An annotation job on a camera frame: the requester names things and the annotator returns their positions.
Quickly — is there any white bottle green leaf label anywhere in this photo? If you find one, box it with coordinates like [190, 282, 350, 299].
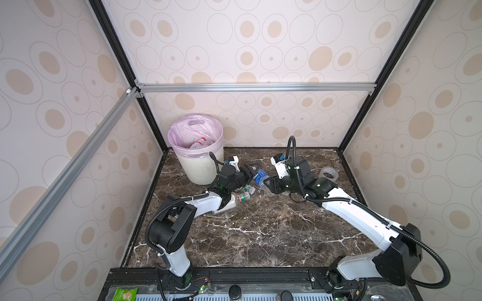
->
[213, 191, 251, 214]

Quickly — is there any clear bottle blue label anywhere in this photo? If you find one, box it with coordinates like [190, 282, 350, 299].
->
[254, 169, 270, 188]

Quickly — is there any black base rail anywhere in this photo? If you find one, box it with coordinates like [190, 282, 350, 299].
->
[98, 267, 422, 300]

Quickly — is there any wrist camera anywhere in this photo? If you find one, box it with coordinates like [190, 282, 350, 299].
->
[225, 156, 240, 172]
[271, 153, 289, 179]

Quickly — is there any clear tape roll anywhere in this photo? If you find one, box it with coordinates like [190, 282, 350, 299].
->
[319, 166, 339, 183]

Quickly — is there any horizontal aluminium frame bar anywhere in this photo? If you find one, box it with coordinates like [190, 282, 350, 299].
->
[139, 82, 377, 93]

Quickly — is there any white bin with purple bag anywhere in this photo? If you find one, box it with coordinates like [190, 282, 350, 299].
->
[168, 114, 224, 185]

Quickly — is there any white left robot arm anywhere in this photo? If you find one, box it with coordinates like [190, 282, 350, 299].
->
[144, 152, 257, 288]

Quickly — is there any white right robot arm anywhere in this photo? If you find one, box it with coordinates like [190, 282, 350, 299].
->
[264, 136, 451, 289]

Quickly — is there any green snack packet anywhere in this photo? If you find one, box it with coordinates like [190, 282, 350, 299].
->
[112, 287, 138, 301]

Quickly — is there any left aluminium frame bar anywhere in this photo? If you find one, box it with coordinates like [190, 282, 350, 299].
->
[1, 87, 140, 281]

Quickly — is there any white bottle red cap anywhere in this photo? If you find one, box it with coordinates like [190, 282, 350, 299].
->
[190, 137, 215, 150]

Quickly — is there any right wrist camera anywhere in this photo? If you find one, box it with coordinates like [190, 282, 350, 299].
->
[271, 153, 289, 179]

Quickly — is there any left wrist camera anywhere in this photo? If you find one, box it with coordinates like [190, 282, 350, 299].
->
[225, 156, 240, 172]

